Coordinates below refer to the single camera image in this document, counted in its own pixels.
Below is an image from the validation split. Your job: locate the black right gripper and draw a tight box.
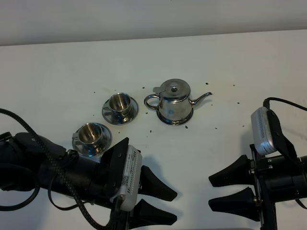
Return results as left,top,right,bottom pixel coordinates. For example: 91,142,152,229
208,130,303,230

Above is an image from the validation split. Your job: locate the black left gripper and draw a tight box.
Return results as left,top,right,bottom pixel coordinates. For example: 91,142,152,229
92,138,177,229

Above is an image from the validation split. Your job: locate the stainless steel teapot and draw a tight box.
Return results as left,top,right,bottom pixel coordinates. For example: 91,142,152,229
144,79,212,121

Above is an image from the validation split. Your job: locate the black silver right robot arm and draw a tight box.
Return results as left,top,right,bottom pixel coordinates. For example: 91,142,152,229
208,144,307,230

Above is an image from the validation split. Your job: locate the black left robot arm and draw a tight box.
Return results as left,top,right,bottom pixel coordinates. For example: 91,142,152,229
0,133,177,230

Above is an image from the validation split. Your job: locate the near stainless steel saucer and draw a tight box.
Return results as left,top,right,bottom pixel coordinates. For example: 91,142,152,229
72,123,112,157

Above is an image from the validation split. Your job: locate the stainless steel saucer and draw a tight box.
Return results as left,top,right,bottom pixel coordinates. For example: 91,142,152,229
72,123,112,157
102,97,139,125

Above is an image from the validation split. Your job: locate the round steel teapot saucer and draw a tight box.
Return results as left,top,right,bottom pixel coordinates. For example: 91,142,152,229
156,110,194,126

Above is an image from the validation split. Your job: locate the near stainless steel teacup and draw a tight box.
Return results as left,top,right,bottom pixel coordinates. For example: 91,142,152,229
72,123,104,148

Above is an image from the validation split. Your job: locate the stainless steel teacup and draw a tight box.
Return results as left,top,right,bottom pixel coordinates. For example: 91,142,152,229
72,123,104,148
102,92,132,117

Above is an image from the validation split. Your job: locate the far stainless steel saucer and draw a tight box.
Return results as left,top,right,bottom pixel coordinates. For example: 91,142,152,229
102,97,139,125

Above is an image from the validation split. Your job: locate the far stainless steel teacup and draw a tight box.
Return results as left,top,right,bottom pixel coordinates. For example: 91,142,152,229
102,92,132,117

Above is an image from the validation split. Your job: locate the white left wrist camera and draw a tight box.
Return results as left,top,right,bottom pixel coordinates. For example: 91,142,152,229
110,145,142,212

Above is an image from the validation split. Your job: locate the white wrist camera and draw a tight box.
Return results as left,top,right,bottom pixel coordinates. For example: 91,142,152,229
110,145,142,212
251,106,282,156

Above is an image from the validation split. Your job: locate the braided black left cable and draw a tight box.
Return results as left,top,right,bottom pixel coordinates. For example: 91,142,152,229
0,108,120,230

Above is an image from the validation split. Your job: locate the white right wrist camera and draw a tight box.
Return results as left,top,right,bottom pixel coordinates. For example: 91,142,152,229
251,106,282,156

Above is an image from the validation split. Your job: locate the black right camera cable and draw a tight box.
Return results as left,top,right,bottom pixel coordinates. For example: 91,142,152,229
263,97,307,113

